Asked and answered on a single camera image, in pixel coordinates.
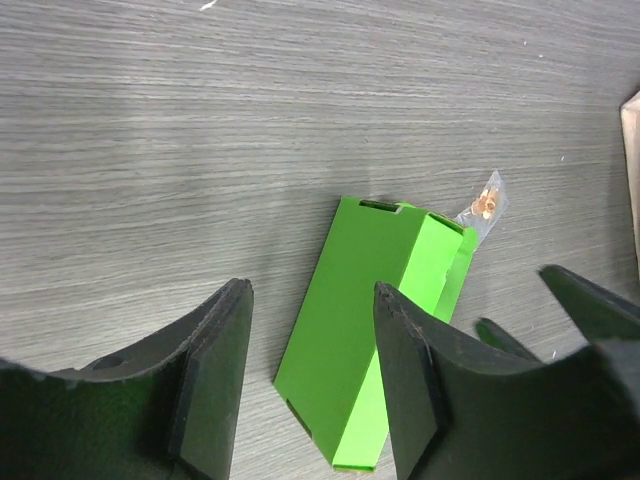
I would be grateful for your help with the green paper box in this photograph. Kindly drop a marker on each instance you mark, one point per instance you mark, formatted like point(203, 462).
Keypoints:
point(329, 375)

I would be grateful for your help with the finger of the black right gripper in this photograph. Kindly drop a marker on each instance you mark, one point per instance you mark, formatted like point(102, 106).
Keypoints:
point(492, 334)
point(598, 313)

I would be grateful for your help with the small clear plastic packet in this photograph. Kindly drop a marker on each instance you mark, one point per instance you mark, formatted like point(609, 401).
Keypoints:
point(486, 209)

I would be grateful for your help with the beige canvas tote bag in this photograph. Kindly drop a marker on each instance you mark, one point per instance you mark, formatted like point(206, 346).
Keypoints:
point(629, 117)

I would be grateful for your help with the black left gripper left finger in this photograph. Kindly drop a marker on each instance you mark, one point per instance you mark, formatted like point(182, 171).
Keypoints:
point(165, 407)

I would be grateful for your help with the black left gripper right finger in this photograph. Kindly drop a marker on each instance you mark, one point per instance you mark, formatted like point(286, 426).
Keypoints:
point(459, 408)

